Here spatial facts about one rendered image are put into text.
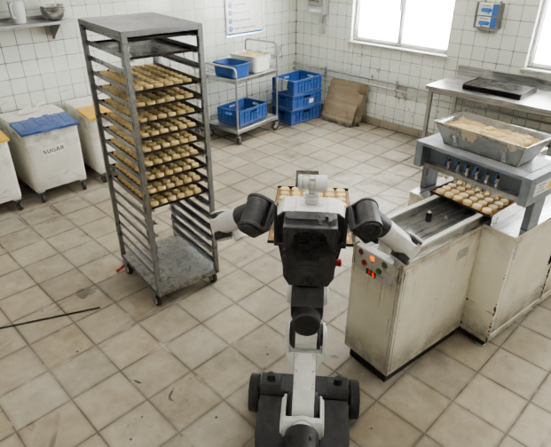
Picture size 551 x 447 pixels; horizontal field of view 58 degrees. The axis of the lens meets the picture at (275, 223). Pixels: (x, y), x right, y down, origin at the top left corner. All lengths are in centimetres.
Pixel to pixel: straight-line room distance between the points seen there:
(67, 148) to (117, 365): 261
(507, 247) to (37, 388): 275
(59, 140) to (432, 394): 389
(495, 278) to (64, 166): 395
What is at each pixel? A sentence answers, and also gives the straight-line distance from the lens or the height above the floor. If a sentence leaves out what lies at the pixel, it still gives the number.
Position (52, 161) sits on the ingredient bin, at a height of 39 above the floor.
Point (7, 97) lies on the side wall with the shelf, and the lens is 564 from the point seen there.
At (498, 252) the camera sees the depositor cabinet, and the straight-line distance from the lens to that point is 304.
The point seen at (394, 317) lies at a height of 51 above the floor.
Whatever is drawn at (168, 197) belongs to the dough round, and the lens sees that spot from 326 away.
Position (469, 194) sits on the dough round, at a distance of 316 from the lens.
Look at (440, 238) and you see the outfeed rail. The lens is 270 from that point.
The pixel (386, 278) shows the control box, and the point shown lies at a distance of 258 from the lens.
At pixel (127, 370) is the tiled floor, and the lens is 320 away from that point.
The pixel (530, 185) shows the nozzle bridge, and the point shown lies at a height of 115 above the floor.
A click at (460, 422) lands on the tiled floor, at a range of 300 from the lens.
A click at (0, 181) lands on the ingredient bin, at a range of 510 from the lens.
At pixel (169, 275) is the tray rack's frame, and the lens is 363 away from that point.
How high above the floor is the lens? 222
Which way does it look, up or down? 30 degrees down
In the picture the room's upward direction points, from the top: straight up
